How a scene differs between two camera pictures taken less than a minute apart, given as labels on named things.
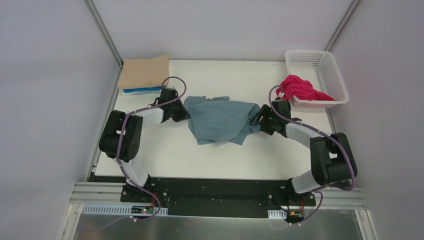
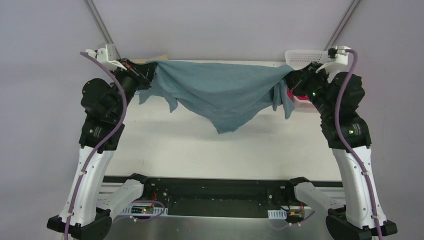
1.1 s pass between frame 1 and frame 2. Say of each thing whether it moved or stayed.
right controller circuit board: stayed
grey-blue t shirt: moved
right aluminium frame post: stayed
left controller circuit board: stayed
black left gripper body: moved
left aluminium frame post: stayed
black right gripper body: moved
